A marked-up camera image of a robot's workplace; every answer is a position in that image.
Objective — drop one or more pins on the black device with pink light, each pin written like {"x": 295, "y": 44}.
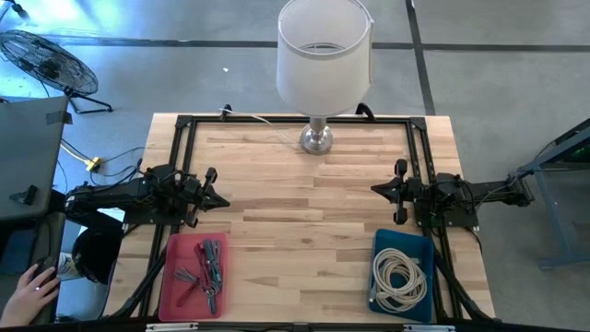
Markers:
{"x": 43, "y": 265}

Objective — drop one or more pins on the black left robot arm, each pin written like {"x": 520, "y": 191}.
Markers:
{"x": 115, "y": 193}

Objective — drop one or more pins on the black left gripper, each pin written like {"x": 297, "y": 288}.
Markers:
{"x": 196, "y": 198}

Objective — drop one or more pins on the blue plastic tray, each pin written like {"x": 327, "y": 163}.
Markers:
{"x": 382, "y": 240}

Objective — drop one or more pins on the silver lamp with white shade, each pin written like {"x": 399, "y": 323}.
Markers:
{"x": 322, "y": 69}

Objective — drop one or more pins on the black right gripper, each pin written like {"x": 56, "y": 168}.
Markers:
{"x": 410, "y": 193}

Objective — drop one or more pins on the black floor fan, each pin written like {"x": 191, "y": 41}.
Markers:
{"x": 46, "y": 62}

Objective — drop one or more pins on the dark grey desk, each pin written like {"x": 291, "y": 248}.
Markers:
{"x": 14, "y": 244}

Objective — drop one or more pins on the white sneaker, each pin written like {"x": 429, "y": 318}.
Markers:
{"x": 68, "y": 269}

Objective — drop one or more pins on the red plastic tray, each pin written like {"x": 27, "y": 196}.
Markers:
{"x": 182, "y": 249}

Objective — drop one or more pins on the person's hand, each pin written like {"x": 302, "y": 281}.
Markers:
{"x": 27, "y": 299}

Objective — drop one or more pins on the yellow power plug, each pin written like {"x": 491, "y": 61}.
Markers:
{"x": 94, "y": 163}

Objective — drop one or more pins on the black round bin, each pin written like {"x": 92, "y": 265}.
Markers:
{"x": 97, "y": 256}

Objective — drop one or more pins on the black clip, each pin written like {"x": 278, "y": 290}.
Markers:
{"x": 25, "y": 194}

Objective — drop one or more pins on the black tape strip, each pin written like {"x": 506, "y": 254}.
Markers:
{"x": 59, "y": 117}

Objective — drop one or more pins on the white paper sheet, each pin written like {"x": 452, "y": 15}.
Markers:
{"x": 108, "y": 214}

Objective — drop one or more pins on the blue metal table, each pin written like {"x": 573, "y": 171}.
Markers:
{"x": 548, "y": 193}

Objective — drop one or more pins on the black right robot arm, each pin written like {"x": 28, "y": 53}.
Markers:
{"x": 484, "y": 191}

